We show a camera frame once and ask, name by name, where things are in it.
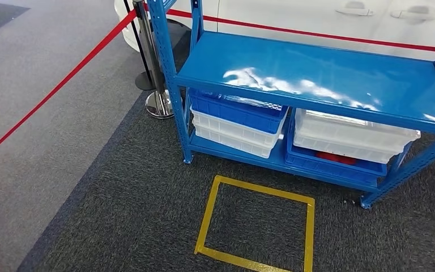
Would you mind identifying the white car door handle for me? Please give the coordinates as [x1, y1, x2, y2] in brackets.
[389, 5, 435, 22]
[334, 1, 375, 17]

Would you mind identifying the blue metal shelf rack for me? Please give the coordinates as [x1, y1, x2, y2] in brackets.
[147, 0, 435, 210]

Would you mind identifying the white car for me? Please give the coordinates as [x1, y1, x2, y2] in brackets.
[114, 0, 435, 113]

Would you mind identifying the chrome stanchion base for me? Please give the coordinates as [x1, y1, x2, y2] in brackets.
[132, 0, 174, 120]

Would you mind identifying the red item in crate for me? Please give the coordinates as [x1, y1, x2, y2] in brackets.
[316, 151, 358, 166]

